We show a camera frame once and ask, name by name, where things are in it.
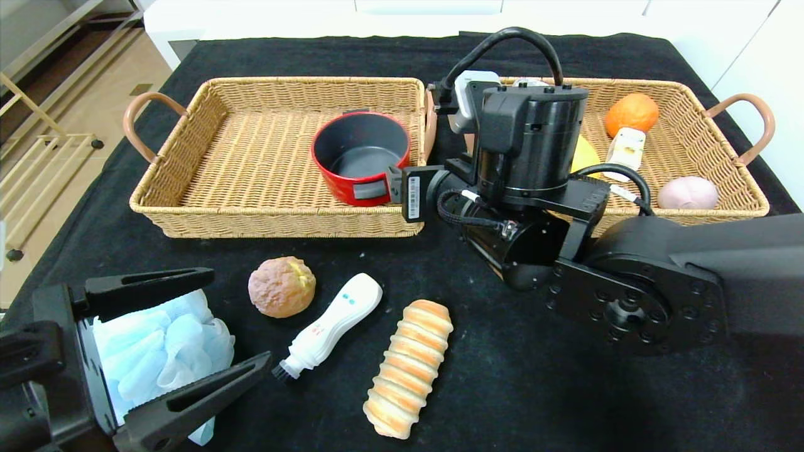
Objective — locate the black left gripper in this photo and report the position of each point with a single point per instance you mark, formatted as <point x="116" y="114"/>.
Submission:
<point x="88" y="370"/>

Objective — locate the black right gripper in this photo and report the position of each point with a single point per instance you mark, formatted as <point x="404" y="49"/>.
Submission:
<point x="412" y="196"/>

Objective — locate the yellow mango toy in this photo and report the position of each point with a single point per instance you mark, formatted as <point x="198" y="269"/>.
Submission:
<point x="585" y="157"/>

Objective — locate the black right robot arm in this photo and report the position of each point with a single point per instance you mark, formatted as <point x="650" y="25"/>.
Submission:
<point x="534" y="144"/>

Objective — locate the light blue bath pouf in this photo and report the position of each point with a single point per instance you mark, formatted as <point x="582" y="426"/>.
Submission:
<point x="163" y="345"/>

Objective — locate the brown crusty round bun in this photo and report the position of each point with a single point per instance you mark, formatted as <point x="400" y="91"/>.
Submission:
<point x="282" y="287"/>

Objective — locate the white handheld brush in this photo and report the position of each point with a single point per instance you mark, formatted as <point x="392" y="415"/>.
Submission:
<point x="333" y="320"/>

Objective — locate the long striped bread roll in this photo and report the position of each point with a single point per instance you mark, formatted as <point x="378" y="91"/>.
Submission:
<point x="408" y="370"/>

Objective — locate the small white milk carton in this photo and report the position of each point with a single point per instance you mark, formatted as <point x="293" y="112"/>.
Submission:
<point x="625" y="147"/>

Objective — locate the light wooden wheeled rack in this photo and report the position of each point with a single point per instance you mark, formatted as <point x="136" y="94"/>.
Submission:
<point x="63" y="139"/>

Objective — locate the orange fruit toy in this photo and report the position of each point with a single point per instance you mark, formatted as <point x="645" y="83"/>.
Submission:
<point x="631" y="114"/>

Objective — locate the pale pink round bun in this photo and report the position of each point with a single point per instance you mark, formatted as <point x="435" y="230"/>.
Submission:
<point x="686" y="193"/>

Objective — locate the grey low shelf unit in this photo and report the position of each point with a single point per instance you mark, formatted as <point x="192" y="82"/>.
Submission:
<point x="38" y="19"/>

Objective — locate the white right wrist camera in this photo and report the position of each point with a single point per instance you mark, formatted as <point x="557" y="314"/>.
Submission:
<point x="468" y="100"/>

